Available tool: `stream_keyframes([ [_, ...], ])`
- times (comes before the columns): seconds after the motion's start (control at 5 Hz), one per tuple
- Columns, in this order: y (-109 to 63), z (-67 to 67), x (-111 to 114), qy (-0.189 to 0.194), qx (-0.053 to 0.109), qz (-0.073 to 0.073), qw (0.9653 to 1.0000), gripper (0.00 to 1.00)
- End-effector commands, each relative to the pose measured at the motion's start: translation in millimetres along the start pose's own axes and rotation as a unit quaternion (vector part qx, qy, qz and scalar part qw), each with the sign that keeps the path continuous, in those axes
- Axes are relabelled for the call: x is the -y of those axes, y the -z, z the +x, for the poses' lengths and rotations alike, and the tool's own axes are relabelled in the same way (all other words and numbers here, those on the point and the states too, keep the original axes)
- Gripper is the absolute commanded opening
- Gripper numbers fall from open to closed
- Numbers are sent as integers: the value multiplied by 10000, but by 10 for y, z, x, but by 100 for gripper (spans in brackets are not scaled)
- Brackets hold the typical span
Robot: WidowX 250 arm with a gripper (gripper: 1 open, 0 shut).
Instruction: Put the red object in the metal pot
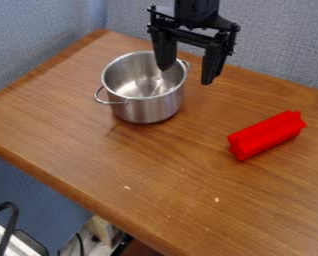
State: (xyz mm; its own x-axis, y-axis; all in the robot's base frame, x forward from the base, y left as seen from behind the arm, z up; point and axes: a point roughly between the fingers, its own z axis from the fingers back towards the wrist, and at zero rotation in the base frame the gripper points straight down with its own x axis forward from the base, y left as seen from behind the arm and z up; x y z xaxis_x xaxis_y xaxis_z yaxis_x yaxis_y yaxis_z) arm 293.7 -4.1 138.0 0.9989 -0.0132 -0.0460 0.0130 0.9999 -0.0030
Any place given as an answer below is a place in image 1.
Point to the red block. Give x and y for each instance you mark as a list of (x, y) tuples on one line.
[(267, 134)]

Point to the metal pot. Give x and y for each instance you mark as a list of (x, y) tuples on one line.
[(144, 94)]

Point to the white box under table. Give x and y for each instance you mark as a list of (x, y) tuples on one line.
[(96, 240)]

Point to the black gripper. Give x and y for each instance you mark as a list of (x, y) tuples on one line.
[(192, 21)]

